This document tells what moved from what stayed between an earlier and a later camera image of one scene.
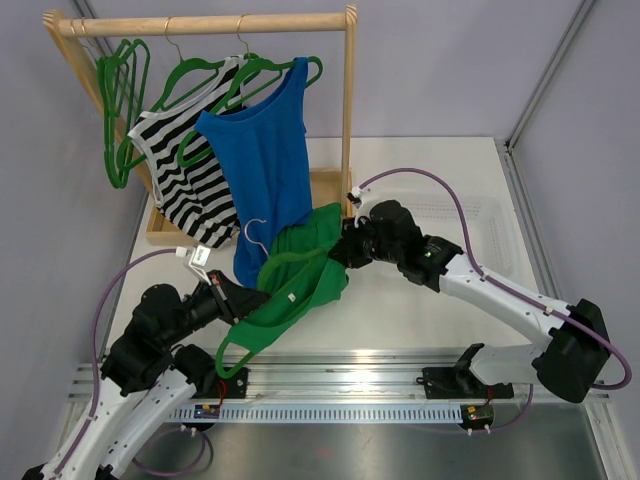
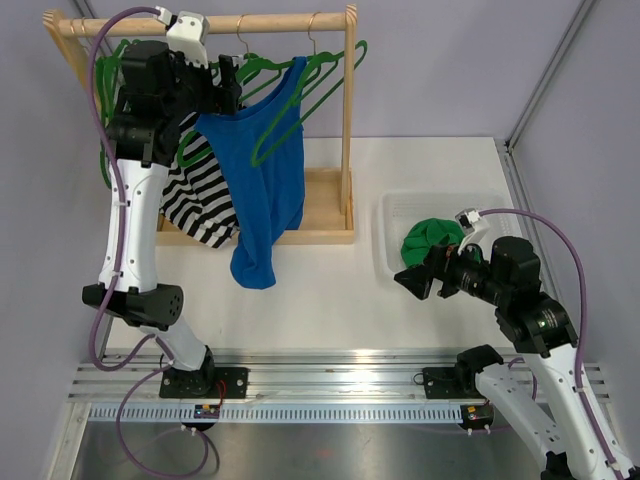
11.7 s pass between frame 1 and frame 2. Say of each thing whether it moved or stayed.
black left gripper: moved
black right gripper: moved
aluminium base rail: stayed
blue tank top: stayed
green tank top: moved
